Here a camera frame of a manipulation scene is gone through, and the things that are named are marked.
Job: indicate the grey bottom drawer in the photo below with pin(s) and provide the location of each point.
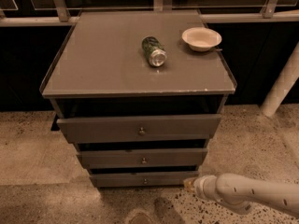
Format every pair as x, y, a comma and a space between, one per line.
141, 179

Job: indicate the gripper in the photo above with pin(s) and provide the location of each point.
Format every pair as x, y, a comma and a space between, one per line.
201, 187

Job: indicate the green soda can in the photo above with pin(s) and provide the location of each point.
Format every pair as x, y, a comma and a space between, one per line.
154, 51

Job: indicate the white diagonal pole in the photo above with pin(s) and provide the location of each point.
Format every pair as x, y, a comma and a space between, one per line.
282, 86

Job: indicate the white bowl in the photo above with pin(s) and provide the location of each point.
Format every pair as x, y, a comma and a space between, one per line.
201, 39

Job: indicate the metal railing frame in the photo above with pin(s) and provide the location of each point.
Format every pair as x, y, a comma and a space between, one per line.
64, 12

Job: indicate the grey drawer cabinet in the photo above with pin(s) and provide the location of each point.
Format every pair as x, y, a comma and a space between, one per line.
103, 72

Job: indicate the grey top drawer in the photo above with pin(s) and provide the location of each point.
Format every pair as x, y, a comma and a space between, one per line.
138, 128

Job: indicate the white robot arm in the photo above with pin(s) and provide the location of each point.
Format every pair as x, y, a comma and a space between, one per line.
237, 193

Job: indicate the grey drawer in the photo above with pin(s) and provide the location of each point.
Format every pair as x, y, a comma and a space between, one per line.
141, 179
142, 158
138, 128

